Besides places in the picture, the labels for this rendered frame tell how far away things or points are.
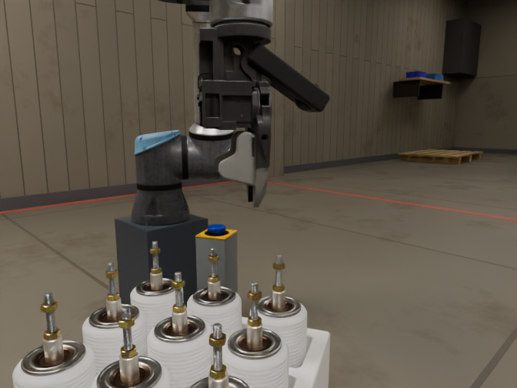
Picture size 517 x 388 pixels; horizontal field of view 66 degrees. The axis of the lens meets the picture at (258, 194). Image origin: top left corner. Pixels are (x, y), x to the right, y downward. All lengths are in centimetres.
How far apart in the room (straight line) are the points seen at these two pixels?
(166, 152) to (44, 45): 214
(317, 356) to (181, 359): 23
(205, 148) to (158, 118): 236
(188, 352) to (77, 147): 259
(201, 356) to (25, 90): 257
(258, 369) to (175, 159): 61
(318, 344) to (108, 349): 34
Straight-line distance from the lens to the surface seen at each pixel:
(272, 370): 56
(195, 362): 61
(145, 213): 103
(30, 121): 299
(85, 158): 310
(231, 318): 70
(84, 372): 60
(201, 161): 101
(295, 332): 67
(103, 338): 66
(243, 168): 47
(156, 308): 75
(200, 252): 87
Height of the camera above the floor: 55
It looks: 10 degrees down
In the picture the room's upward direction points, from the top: straight up
